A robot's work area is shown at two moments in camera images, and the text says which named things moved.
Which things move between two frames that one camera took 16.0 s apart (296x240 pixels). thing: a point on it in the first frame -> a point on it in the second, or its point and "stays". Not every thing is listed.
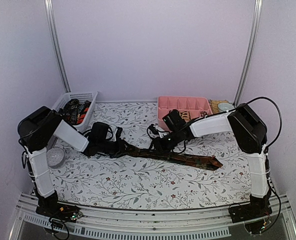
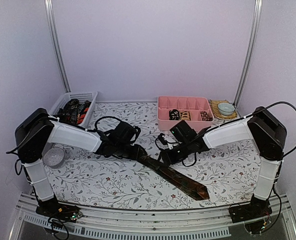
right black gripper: (160, 146) -> (169, 158)
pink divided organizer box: (189, 107) stays
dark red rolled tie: (203, 113) stays
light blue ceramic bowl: (225, 106) stays
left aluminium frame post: (53, 36) stays
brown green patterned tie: (201, 162) -> (198, 191)
